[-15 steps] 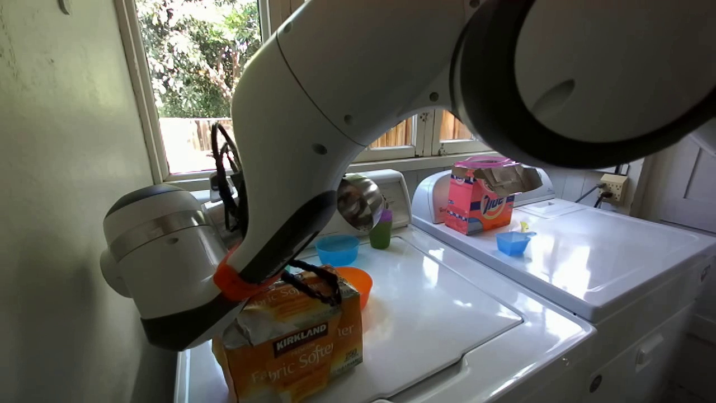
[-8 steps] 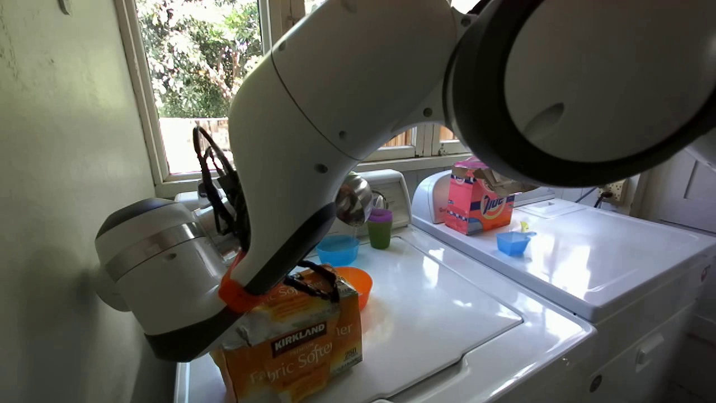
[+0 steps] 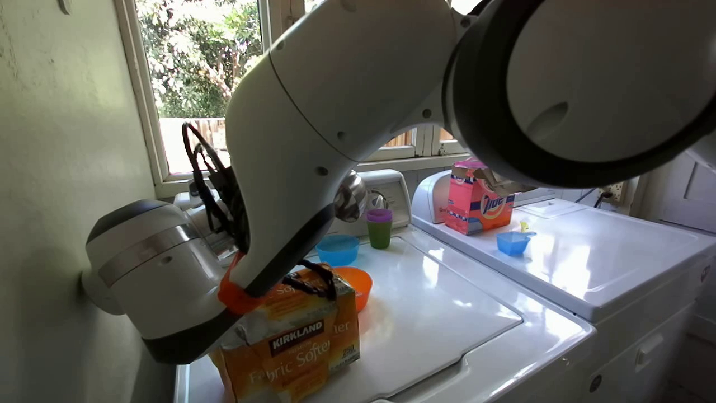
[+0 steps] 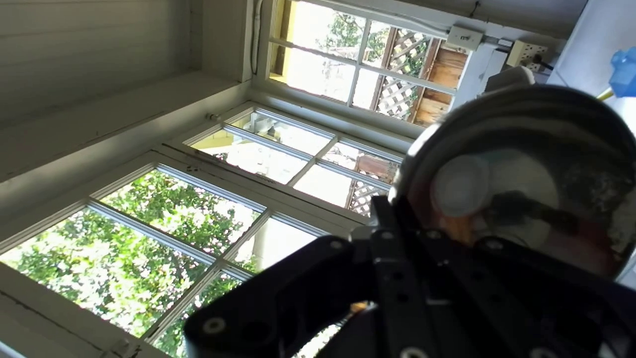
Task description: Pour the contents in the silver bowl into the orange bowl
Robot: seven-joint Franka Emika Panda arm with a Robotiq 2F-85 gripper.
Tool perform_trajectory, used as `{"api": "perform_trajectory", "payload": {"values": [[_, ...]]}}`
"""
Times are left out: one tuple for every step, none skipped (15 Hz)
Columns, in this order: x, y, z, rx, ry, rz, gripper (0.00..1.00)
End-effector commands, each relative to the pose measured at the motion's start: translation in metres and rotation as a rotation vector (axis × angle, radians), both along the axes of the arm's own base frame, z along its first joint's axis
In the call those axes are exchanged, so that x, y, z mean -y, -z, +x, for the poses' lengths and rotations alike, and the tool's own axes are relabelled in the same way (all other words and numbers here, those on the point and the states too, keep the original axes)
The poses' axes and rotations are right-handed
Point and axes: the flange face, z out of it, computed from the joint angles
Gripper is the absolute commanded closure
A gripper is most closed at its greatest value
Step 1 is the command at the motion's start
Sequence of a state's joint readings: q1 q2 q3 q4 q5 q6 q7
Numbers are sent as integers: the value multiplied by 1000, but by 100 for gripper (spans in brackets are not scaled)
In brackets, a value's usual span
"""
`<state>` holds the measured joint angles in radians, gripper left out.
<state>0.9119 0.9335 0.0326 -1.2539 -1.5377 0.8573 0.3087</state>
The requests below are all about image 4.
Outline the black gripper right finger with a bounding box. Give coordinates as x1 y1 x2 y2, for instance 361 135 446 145
402 225 636 358

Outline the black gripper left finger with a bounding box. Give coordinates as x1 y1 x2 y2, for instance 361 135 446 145
180 193 432 358

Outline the silver metal bowl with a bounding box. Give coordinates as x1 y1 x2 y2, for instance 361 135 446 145
387 83 636 282

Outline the large white framed window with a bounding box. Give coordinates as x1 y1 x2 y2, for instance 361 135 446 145
0 97 414 358

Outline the blue plastic scoop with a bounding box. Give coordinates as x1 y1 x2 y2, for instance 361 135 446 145
607 46 636 99

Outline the beige wall outlet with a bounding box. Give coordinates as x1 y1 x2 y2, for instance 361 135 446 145
504 38 552 72

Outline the white wall switch box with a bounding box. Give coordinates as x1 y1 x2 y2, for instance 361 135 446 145
444 22 486 52

